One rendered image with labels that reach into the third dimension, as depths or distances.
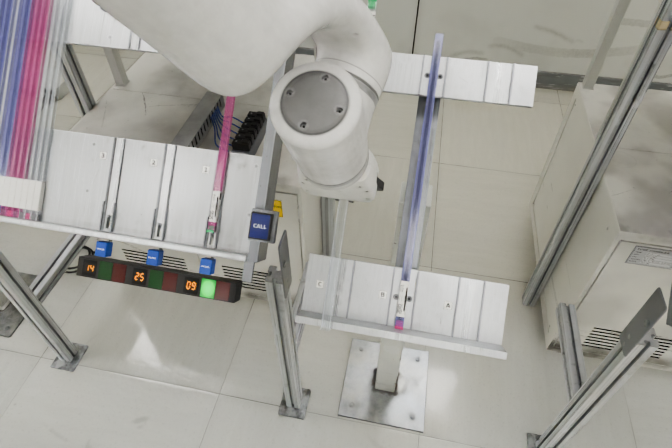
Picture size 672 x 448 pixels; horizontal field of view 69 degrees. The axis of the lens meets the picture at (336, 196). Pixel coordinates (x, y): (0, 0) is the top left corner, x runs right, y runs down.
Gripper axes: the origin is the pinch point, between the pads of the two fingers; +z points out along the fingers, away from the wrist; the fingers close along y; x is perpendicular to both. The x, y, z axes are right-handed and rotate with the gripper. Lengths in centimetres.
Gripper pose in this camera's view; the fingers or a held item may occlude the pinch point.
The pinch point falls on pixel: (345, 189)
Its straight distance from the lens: 73.2
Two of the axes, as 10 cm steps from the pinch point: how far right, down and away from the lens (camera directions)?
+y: 9.8, 1.4, -1.4
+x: 1.7, -9.6, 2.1
